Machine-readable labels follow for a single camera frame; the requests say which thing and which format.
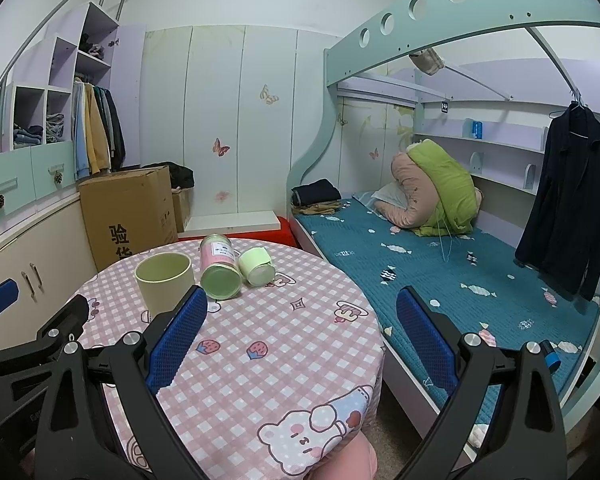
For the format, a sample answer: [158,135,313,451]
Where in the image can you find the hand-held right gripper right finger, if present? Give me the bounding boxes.
[396,285,569,480]

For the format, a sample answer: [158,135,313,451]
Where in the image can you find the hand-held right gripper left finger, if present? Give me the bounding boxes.
[34,285,209,480]

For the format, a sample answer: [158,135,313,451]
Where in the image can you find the light green cup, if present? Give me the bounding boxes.
[237,246,277,287]

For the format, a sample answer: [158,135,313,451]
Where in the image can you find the cream cup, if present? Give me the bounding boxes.
[134,252,194,317]

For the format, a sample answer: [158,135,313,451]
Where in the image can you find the cream lower cabinet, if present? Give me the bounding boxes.
[0,192,99,357]

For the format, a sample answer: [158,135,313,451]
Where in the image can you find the teal candy print bedsheet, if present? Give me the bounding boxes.
[295,195,600,433]

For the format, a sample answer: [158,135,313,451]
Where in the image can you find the pink canister with green base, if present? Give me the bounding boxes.
[200,234,244,301]

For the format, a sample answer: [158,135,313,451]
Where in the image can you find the pink checked tablecloth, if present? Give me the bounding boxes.
[62,240,385,480]

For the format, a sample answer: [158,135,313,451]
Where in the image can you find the teal drawer cabinet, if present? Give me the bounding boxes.
[0,140,82,247]

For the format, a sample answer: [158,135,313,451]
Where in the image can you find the white board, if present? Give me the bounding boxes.
[178,210,280,235]

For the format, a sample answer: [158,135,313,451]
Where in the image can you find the small cardboard box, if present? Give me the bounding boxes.
[171,187,193,233]

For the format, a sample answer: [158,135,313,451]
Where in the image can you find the large cardboard box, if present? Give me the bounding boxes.
[78,166,179,272]

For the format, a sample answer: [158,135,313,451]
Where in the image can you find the pink cushion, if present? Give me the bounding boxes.
[305,432,379,480]

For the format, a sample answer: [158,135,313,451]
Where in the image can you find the white pillow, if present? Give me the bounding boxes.
[371,182,412,209]

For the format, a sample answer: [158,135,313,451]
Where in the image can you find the rolled green and pink quilt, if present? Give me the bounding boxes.
[382,140,484,237]

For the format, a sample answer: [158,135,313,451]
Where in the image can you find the black bag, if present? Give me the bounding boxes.
[141,162,196,192]

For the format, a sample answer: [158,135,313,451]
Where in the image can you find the folded jeans pile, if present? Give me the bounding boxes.
[13,124,45,149]

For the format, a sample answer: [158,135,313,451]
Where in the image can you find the folded tan clothes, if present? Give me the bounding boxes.
[292,199,344,217]

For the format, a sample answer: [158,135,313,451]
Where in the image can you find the light blue hanging shirt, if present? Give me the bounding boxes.
[72,80,92,179]

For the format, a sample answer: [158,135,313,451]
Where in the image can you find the folded grey clothes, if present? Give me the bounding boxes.
[45,112,67,144]

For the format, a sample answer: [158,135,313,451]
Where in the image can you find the folded dark clothes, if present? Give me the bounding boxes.
[291,178,342,206]

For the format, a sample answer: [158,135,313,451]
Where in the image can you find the yellow hanging garment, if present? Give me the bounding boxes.
[82,82,112,176]

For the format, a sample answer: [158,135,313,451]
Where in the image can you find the dark hanging jacket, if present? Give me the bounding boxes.
[514,102,600,302]

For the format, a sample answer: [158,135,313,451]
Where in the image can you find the dark hanging garments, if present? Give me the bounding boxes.
[94,85,127,172]

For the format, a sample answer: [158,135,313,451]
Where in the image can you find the white wardrobe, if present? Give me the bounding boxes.
[141,25,342,217]

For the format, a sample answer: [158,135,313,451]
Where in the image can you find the purple stepped shelf unit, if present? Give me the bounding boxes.
[0,1,147,171]

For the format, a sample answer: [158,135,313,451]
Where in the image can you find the dark items on shelf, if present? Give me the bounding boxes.
[78,32,106,59]

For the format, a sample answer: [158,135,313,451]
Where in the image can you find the grey metal handrail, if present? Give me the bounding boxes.
[0,0,131,114]

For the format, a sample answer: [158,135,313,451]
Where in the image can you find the grey and pink cloth pouch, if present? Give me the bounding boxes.
[408,47,447,76]

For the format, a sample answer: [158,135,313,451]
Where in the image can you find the clothes hanger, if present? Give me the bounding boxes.
[550,87,600,136]

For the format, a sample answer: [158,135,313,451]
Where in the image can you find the teal bunk bed frame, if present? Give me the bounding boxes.
[286,0,600,461]

